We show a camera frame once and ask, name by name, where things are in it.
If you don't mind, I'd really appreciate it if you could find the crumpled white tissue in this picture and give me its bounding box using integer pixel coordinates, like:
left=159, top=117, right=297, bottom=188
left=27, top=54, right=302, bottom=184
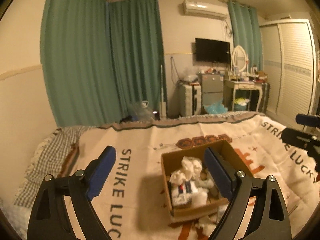
left=181, top=156, right=202, bottom=180

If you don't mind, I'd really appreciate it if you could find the oval vanity mirror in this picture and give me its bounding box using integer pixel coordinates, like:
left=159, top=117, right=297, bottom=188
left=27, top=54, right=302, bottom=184
left=231, top=45, right=248, bottom=74

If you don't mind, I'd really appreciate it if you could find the checkered bedsheet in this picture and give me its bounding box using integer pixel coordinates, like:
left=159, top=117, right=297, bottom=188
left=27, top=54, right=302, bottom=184
left=1, top=126, right=95, bottom=239

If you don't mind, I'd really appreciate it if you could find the green curtain left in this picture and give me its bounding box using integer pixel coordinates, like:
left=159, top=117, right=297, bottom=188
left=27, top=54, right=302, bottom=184
left=40, top=0, right=165, bottom=126

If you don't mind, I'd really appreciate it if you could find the black wall television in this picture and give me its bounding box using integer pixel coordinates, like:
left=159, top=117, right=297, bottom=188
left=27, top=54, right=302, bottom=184
left=195, top=38, right=231, bottom=64

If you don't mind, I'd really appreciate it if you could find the green curtain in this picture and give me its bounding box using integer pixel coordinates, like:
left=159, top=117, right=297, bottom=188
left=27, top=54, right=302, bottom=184
left=227, top=0, right=263, bottom=70
left=40, top=0, right=165, bottom=126

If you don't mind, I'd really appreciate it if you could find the open cardboard box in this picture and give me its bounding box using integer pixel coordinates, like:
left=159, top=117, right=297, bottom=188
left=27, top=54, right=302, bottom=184
left=161, top=140, right=253, bottom=223

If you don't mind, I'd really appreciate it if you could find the white wardrobe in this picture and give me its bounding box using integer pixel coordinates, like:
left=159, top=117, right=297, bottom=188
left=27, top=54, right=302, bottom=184
left=260, top=19, right=318, bottom=129

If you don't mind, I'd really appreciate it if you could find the grey mini fridge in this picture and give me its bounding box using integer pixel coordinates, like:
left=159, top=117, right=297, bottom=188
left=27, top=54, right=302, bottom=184
left=199, top=74, right=223, bottom=114

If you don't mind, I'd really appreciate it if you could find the white cotton ball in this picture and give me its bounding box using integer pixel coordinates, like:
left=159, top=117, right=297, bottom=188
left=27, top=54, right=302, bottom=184
left=195, top=216, right=216, bottom=237

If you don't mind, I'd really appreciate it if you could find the white dressing table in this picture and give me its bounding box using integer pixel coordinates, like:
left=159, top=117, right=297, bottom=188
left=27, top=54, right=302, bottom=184
left=223, top=79, right=270, bottom=113

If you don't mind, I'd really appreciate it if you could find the green curtain right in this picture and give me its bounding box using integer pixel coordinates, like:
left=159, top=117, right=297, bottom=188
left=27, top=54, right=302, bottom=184
left=227, top=0, right=263, bottom=70

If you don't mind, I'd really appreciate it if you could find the floral tissue pack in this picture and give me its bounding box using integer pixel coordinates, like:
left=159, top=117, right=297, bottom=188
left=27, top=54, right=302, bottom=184
left=171, top=180, right=199, bottom=207

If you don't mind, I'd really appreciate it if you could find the cream printed blanket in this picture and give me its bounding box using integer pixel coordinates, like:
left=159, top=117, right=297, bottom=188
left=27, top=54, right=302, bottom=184
left=74, top=112, right=319, bottom=239

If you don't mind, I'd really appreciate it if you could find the white air conditioner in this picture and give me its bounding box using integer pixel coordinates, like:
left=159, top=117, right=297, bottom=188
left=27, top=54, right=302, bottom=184
left=182, top=0, right=228, bottom=21

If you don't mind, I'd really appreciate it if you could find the white suitcase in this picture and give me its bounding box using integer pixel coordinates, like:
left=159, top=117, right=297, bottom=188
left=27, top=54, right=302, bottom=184
left=179, top=83, right=202, bottom=116

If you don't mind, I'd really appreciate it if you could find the white soft cloth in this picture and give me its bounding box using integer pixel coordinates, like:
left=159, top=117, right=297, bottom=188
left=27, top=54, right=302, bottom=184
left=169, top=169, right=193, bottom=186

